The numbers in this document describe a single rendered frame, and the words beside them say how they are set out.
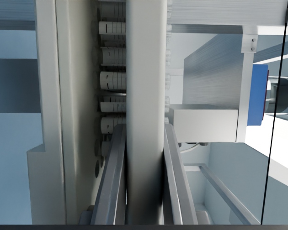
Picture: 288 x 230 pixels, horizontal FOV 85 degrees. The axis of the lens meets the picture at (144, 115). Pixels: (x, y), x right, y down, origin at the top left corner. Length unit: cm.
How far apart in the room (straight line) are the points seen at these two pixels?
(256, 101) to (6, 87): 87
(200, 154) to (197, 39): 279
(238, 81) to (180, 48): 336
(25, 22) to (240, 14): 52
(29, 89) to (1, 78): 10
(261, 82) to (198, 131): 26
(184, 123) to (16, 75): 62
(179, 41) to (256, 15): 342
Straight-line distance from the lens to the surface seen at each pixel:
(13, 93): 76
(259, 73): 62
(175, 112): 48
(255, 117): 63
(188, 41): 396
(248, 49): 57
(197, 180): 485
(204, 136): 52
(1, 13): 54
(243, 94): 56
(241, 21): 50
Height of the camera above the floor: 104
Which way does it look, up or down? 2 degrees up
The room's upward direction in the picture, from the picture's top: 90 degrees clockwise
